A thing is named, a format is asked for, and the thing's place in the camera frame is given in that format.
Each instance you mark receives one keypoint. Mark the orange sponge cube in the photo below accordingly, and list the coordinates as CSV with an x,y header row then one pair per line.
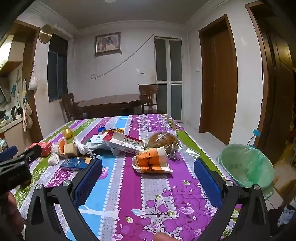
x,y
70,150

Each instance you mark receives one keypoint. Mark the framed wall picture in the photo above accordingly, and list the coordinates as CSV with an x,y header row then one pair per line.
x,y
107,44

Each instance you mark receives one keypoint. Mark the wooden dining table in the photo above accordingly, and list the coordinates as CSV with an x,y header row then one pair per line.
x,y
108,102

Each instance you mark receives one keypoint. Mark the person's left hand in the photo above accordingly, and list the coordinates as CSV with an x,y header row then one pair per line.
x,y
11,217

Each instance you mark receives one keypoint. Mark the small patterned tin lid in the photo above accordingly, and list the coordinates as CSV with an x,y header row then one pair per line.
x,y
114,128

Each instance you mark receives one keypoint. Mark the hanging kitchen towel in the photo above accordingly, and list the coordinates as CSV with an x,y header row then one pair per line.
x,y
27,115

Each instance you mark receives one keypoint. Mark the white sock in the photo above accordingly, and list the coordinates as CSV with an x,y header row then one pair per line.
x,y
55,149

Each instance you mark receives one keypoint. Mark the floral striped tablecloth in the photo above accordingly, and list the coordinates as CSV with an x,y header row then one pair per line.
x,y
138,197

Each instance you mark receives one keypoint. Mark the brown wooden door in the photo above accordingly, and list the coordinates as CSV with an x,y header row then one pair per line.
x,y
219,81

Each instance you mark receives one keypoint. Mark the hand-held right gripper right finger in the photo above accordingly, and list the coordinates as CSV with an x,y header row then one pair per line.
x,y
207,183

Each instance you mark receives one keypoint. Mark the blue cigarette box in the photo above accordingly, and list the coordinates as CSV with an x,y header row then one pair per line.
x,y
74,164

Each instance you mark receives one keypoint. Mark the yellow snack packet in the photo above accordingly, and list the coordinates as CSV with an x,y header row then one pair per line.
x,y
120,131

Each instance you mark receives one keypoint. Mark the blue bottle cap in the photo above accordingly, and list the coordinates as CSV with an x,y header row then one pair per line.
x,y
101,129

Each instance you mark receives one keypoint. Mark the small blue tape strip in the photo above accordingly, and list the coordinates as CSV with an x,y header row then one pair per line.
x,y
257,132

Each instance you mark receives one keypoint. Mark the wooden chair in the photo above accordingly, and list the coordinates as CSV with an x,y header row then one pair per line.
x,y
68,102
148,91

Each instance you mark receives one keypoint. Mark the dark wooden doorway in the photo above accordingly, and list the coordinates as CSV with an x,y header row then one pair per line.
x,y
277,81

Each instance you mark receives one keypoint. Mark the wooden wall cabinet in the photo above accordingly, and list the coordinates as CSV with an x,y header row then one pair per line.
x,y
13,46

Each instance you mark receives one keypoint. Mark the gold round wall clock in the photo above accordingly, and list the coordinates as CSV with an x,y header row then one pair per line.
x,y
45,34

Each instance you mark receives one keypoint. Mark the white red medicine box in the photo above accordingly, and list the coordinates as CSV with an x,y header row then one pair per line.
x,y
124,142

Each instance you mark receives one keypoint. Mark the blue white cloth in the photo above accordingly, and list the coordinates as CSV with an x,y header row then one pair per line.
x,y
285,215

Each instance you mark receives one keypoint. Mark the gold foil candy wrapper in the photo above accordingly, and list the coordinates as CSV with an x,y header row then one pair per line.
x,y
67,133

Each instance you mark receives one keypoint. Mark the white wall switch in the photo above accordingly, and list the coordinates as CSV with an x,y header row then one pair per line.
x,y
140,71

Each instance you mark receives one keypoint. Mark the red cardboard box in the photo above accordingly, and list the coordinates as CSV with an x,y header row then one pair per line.
x,y
44,147

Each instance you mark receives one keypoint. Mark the black kettle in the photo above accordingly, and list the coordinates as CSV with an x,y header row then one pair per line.
x,y
15,113

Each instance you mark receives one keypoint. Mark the orange white paper bag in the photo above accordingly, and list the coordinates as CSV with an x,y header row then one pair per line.
x,y
150,160

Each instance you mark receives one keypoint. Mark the white frosted glass door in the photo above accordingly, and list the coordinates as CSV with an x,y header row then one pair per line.
x,y
165,69

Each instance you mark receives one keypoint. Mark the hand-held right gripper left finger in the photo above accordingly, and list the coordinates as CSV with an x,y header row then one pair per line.
x,y
89,179

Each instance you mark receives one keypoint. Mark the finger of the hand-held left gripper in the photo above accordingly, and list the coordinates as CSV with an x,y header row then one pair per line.
x,y
9,152
32,151

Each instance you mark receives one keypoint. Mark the hanging white plastic bag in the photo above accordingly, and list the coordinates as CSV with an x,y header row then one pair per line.
x,y
33,82

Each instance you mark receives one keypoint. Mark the person's right hand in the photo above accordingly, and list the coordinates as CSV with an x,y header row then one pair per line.
x,y
162,237

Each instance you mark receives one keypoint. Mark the trash bin with green bag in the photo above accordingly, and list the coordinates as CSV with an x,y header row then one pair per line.
x,y
245,162

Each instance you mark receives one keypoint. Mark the dark window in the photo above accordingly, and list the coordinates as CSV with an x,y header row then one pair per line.
x,y
57,69

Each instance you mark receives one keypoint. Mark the bread in clear bag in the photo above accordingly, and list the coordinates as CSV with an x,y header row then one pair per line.
x,y
161,140

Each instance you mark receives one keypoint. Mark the white plastic packet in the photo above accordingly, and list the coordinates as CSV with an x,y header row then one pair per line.
x,y
96,140

